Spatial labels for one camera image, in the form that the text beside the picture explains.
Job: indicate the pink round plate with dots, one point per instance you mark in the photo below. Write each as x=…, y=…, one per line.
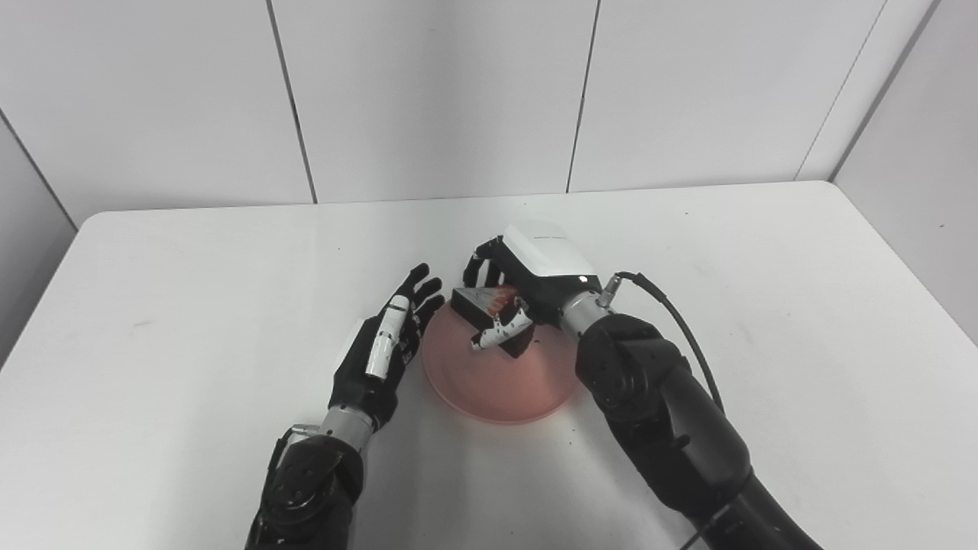
x=497, y=389

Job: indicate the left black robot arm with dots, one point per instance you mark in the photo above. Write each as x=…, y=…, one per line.
x=309, y=489

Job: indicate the chocolate cake slice with fruit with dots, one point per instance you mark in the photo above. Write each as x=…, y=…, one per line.
x=477, y=305

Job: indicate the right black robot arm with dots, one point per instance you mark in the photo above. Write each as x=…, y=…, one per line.
x=665, y=412

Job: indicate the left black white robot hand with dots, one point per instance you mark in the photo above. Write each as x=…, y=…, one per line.
x=367, y=382

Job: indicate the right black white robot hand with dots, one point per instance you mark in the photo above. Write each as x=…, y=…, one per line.
x=546, y=260

